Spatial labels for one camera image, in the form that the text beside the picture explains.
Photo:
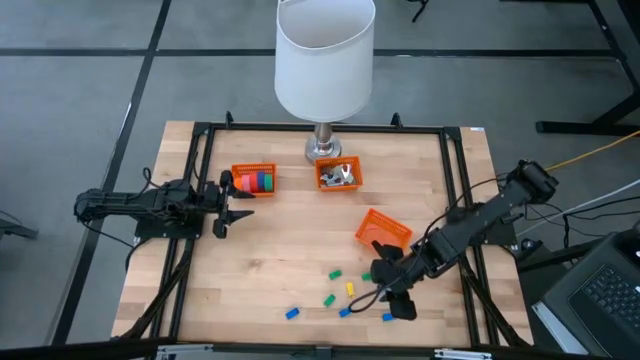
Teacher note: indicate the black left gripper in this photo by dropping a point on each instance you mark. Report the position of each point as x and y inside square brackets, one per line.
[212, 200]

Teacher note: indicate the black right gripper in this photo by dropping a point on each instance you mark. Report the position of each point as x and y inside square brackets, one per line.
[402, 275]

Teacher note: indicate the green mini stapler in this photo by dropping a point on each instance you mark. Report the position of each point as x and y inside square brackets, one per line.
[335, 274]
[366, 276]
[329, 301]

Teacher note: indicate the yellow mini stapler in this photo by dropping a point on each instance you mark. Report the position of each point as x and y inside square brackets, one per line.
[350, 289]

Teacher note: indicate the blue mini stapler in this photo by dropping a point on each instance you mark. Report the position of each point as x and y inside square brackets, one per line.
[345, 312]
[292, 313]
[387, 317]

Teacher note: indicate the orange plastic mesh basket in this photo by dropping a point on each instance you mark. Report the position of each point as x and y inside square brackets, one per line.
[385, 227]
[339, 159]
[252, 166]

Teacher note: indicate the grey-green staple remover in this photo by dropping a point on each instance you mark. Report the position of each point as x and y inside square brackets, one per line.
[336, 183]
[344, 173]

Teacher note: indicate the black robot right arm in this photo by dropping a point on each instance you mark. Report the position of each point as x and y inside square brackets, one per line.
[475, 222]

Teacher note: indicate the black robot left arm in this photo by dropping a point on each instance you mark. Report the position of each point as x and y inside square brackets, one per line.
[125, 200]

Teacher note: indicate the white shade silver table lamp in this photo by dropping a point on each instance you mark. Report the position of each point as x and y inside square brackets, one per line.
[325, 75]

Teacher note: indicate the black side desk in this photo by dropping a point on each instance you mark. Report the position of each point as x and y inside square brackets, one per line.
[560, 256]

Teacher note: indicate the black laptop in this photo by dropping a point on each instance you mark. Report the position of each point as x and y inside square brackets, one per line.
[600, 300]

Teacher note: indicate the black stand foot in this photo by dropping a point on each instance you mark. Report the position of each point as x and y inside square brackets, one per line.
[17, 231]

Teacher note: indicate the black chair leg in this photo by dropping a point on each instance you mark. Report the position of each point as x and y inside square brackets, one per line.
[421, 10]

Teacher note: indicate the silver metal bracket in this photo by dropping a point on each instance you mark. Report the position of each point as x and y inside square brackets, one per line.
[462, 354]
[185, 351]

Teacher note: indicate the black desk frame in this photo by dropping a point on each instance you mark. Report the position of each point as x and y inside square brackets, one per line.
[575, 128]

